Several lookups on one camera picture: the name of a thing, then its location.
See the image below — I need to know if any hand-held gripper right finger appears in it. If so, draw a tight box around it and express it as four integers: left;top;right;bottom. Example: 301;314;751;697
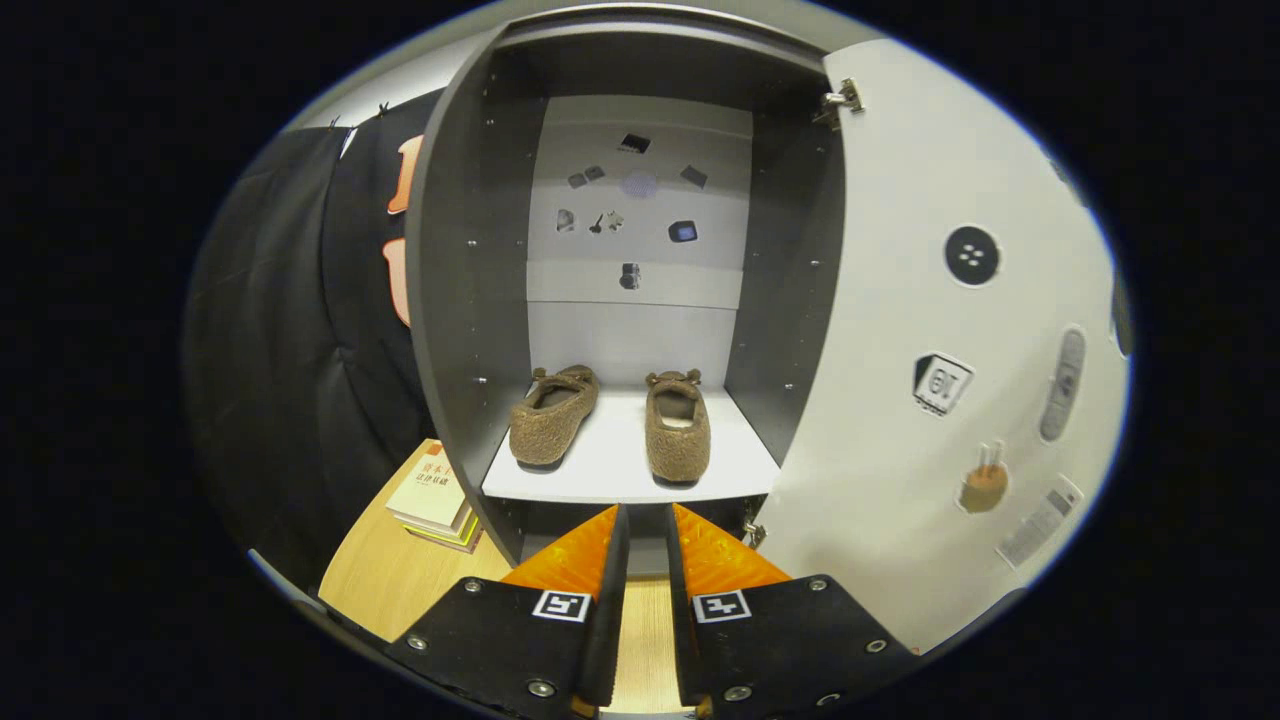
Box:
665;503;916;720

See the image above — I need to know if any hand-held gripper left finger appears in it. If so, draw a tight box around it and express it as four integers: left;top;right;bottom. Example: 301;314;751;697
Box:
388;503;631;720

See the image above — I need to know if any brown fuzzy shoe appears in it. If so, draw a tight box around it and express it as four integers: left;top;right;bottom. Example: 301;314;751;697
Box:
508;364;601;468
643;368;712;485

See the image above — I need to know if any dark grey shoe cabinet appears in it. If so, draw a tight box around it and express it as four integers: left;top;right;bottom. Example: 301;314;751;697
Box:
405;5;851;571

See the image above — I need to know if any white cabinet shelf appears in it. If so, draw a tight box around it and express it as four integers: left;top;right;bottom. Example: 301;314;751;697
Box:
482;385;781;506

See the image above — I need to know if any white book yellow edge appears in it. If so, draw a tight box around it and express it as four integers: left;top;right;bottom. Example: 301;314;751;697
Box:
405;520;483;554
400;510;479;546

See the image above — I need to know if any beige book orange print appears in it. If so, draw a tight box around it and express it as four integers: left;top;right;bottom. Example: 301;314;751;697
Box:
385;440;471;531

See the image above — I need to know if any black backdrop cloth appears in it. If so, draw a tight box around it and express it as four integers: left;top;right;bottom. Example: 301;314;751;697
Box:
183;90;446;591

